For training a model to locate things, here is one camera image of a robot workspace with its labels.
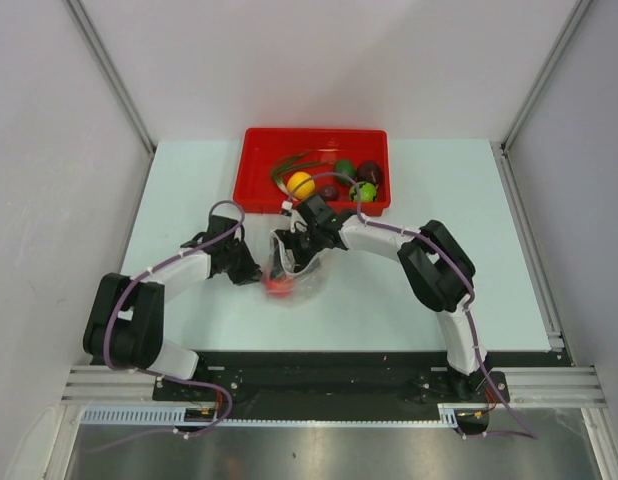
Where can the clear zip top bag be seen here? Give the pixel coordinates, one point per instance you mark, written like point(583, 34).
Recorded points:
point(308, 283)

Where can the green fake ball fruit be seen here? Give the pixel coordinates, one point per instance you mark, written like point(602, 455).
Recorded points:
point(364, 192)

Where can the aluminium frame post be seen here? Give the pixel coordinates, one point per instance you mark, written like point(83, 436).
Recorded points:
point(104, 61)
point(550, 65)

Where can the green fake chive sprig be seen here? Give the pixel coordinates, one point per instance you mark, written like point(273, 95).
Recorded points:
point(295, 162)

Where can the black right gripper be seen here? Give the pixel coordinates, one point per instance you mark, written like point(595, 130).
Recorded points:
point(288, 240)

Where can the dark red fake fruit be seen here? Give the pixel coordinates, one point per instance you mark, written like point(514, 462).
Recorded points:
point(371, 172)

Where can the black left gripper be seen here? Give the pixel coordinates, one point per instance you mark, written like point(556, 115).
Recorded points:
point(251, 271)

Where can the aluminium frame post right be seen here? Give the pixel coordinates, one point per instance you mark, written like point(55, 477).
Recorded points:
point(550, 65)

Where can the aluminium frame post left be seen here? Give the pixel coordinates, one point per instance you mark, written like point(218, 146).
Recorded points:
point(104, 61)

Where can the yellow fake lemon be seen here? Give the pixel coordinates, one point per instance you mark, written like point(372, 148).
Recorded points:
point(300, 185)

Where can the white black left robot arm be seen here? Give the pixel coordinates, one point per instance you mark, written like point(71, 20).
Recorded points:
point(125, 327)

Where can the dark brown fake food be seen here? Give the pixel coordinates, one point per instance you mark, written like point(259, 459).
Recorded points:
point(329, 192)

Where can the red fake tomato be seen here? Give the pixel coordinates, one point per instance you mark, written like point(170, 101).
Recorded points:
point(279, 287)

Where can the dark green fake lime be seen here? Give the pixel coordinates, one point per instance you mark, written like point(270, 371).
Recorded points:
point(344, 167)

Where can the red plastic tray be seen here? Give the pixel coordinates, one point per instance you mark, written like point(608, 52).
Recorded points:
point(316, 150)

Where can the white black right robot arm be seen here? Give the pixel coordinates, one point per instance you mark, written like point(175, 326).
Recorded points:
point(437, 269)

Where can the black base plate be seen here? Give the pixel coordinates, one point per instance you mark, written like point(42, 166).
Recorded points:
point(334, 387)

